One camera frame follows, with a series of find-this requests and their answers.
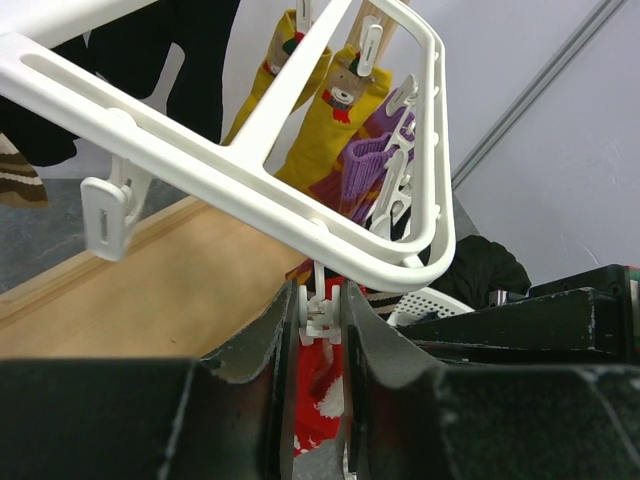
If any black sock with beige stripes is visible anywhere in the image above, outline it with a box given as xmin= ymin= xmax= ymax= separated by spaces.
xmin=364 ymin=288 xmax=404 ymax=321

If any wooden drying rack stand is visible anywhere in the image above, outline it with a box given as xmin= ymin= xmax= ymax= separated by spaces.
xmin=1 ymin=1 xmax=405 ymax=358

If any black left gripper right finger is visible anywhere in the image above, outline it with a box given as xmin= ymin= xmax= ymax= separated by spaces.
xmin=340 ymin=282 xmax=639 ymax=479

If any white plastic clothes peg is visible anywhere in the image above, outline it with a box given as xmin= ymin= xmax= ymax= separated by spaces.
xmin=298 ymin=261 xmax=342 ymax=346

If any brown striped sock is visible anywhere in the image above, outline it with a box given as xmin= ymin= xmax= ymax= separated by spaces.
xmin=0 ymin=134 xmax=49 ymax=208

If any purple striped sock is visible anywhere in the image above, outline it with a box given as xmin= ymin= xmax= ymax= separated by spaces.
xmin=284 ymin=87 xmax=421 ymax=281

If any yellow reindeer sock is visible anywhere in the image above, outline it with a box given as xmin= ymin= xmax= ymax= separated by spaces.
xmin=222 ymin=9 xmax=392 ymax=210

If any white plastic clip hanger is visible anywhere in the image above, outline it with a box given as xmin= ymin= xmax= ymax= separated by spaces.
xmin=1 ymin=1 xmax=456 ymax=293

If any plain black sock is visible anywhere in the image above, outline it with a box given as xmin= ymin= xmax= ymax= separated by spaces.
xmin=0 ymin=0 xmax=241 ymax=169

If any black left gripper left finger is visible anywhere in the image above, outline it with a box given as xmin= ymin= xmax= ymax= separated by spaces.
xmin=1 ymin=282 xmax=298 ymax=479

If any white perforated laundry basket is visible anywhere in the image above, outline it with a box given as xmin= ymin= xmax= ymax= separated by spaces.
xmin=387 ymin=287 xmax=474 ymax=326

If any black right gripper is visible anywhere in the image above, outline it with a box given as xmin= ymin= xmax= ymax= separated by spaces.
xmin=399 ymin=265 xmax=639 ymax=365

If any crumpled black cloth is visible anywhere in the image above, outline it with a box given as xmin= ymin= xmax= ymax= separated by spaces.
xmin=429 ymin=235 xmax=531 ymax=310

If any red patterned Christmas sock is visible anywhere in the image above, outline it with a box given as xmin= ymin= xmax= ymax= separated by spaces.
xmin=292 ymin=274 xmax=351 ymax=459

